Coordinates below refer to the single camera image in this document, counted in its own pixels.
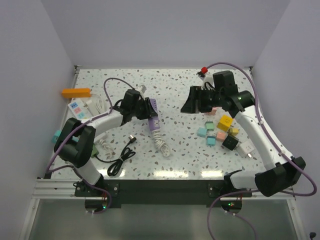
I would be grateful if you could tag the green cube adapter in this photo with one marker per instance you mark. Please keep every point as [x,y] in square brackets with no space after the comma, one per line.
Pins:
[209,125]

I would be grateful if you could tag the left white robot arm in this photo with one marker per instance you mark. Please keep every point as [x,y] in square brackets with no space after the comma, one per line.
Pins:
[76,140]

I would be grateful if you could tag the long white power strip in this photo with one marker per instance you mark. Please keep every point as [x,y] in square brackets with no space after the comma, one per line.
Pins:
[78,109]

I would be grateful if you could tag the light blue cube adapter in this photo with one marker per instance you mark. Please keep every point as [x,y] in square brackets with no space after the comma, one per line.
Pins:
[202,132]

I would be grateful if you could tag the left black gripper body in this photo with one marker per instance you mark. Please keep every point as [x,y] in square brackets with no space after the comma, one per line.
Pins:
[143,111]

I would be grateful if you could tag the black mounting base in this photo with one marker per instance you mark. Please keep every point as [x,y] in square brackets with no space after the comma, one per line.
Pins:
[163,192]

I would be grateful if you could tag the orange power strip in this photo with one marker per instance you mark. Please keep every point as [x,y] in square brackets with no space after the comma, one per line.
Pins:
[69,93]

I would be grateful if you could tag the small pink adapter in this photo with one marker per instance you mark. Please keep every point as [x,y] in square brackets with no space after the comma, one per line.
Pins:
[221,136]

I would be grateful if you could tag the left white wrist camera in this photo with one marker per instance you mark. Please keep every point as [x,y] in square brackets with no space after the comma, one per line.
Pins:
[141,88]

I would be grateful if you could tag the pink cube socket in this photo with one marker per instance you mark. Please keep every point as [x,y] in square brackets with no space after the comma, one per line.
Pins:
[212,112]

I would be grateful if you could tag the white cartoon cube socket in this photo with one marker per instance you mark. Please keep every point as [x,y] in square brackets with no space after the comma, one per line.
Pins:
[245,149]

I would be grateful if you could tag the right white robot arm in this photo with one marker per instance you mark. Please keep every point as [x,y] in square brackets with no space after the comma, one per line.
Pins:
[280,165]

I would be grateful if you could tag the black cube socket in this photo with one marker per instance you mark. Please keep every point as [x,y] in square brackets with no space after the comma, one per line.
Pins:
[230,142]

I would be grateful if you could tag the small yellow blue adapter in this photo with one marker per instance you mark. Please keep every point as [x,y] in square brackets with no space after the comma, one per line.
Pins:
[233,131]

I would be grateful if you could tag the teal cube adapter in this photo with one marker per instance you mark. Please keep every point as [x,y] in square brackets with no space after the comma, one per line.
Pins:
[210,140]

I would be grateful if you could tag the green power strip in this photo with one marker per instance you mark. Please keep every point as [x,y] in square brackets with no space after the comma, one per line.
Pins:
[94,152]

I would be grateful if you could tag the yellow cube socket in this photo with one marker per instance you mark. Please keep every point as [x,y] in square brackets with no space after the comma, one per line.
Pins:
[225,123]

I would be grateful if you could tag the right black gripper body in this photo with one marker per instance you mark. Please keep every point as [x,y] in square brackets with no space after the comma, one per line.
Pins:
[209,99]

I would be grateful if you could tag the teal triangular power strip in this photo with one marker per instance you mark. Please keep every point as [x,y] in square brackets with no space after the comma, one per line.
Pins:
[56,136]

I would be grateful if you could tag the purple power strip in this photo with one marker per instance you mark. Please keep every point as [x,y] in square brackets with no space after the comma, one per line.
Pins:
[153,122]

